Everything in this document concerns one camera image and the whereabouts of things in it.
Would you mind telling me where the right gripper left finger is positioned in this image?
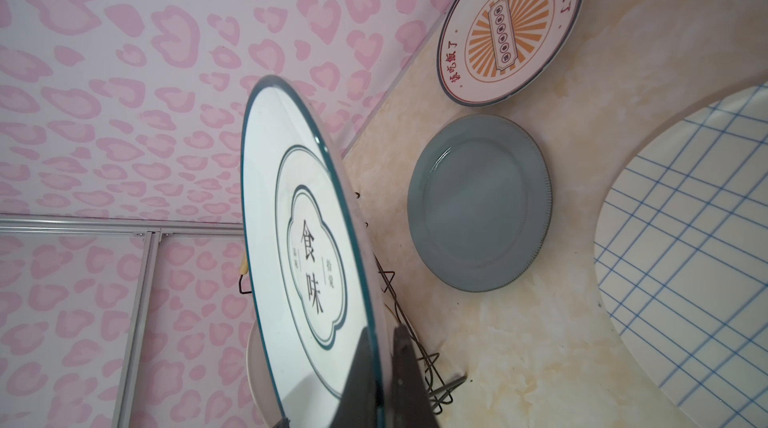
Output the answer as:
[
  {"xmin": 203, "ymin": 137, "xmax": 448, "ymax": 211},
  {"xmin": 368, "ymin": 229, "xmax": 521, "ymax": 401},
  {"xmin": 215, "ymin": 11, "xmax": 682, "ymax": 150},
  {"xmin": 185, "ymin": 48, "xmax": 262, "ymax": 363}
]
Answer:
[{"xmin": 330, "ymin": 328, "xmax": 378, "ymax": 428}]

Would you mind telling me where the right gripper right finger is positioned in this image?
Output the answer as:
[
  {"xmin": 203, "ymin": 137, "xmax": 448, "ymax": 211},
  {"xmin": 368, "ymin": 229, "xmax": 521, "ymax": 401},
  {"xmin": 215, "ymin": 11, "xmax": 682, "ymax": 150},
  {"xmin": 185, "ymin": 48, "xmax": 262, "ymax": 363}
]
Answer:
[{"xmin": 390, "ymin": 325, "xmax": 439, "ymax": 428}]

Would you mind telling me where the white plate black rim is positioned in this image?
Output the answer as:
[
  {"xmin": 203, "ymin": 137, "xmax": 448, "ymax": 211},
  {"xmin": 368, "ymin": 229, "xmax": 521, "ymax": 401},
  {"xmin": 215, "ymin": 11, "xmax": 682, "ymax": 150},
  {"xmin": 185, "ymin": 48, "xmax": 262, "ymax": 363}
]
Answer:
[{"xmin": 241, "ymin": 75, "xmax": 391, "ymax": 427}]

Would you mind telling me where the grey-blue plate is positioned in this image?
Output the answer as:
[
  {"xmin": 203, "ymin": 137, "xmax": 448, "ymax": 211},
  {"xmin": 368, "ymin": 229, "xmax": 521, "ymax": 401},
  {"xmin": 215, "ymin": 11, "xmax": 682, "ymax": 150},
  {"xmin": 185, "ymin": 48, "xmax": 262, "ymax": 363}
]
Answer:
[{"xmin": 407, "ymin": 115, "xmax": 553, "ymax": 293}]

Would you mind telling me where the pastel abstract pattern plate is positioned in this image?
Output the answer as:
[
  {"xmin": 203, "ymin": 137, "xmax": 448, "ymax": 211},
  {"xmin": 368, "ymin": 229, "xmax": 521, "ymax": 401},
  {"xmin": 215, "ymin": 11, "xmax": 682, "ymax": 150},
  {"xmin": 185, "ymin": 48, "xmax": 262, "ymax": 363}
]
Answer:
[{"xmin": 245, "ymin": 322, "xmax": 283, "ymax": 427}]

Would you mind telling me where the white grid pattern plate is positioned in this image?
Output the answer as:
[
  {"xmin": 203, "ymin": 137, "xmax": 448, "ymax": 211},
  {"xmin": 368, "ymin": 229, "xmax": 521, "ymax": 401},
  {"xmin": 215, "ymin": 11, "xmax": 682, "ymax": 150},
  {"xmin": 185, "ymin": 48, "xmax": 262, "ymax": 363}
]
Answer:
[{"xmin": 594, "ymin": 83, "xmax": 767, "ymax": 427}]

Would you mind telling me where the white plate orange sunburst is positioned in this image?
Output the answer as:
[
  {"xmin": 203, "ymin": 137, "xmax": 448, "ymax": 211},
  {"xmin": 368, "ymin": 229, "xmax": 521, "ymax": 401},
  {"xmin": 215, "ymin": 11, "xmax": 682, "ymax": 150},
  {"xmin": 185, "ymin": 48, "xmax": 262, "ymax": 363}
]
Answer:
[{"xmin": 436, "ymin": 0, "xmax": 583, "ymax": 108}]

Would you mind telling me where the black wire dish rack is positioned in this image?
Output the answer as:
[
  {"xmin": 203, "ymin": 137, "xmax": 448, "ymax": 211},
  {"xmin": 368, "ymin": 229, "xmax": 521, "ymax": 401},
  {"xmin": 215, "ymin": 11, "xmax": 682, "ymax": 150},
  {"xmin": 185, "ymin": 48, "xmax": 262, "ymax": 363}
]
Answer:
[{"xmin": 236, "ymin": 190, "xmax": 469, "ymax": 417}]

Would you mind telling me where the aluminium frame strut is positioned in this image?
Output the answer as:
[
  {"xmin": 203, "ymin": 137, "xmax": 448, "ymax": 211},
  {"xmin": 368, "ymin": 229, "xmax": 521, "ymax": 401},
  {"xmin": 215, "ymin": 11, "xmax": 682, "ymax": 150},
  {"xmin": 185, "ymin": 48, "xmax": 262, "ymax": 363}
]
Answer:
[{"xmin": 1, "ymin": 214, "xmax": 244, "ymax": 427}]

